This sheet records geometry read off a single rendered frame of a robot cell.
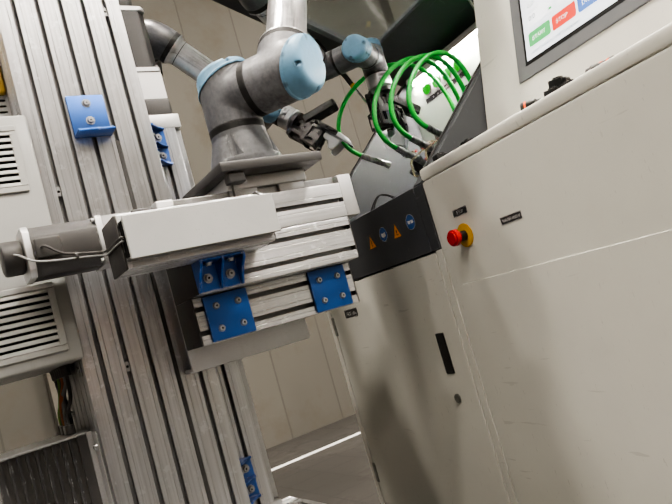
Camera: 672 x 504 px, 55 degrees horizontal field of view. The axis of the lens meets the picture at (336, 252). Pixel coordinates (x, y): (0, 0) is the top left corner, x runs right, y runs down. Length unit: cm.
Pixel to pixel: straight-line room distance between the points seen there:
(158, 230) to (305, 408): 342
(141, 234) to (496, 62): 101
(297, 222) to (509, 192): 42
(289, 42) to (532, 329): 73
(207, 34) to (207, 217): 382
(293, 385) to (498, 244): 314
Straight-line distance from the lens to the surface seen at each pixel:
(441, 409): 168
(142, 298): 134
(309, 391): 440
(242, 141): 130
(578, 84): 116
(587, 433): 133
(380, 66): 198
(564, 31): 153
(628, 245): 113
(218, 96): 134
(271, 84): 129
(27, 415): 389
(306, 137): 204
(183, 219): 106
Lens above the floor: 72
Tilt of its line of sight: 5 degrees up
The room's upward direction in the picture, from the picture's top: 16 degrees counter-clockwise
